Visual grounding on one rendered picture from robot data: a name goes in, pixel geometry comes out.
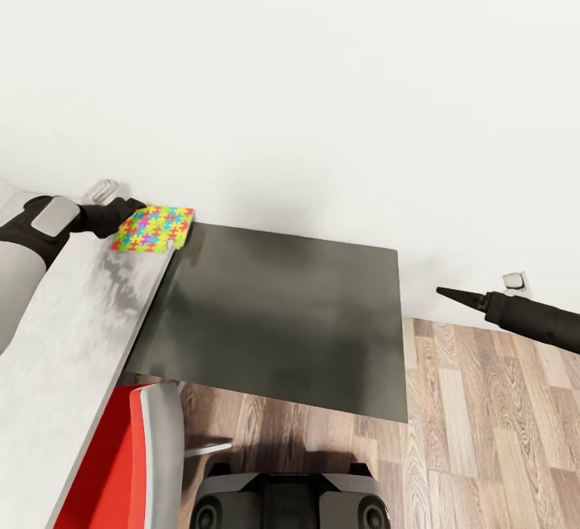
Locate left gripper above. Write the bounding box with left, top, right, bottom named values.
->
left=93, top=197, right=147, bottom=239

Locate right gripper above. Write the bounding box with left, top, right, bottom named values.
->
left=437, top=287, right=560, bottom=345

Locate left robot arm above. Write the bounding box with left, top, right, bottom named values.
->
left=0, top=179, right=147, bottom=357

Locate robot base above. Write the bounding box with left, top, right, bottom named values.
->
left=189, top=462, right=391, bottom=529

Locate jigsaw puzzle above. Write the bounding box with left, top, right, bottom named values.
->
left=111, top=206, right=194, bottom=254

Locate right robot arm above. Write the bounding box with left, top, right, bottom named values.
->
left=437, top=272, right=580, bottom=354

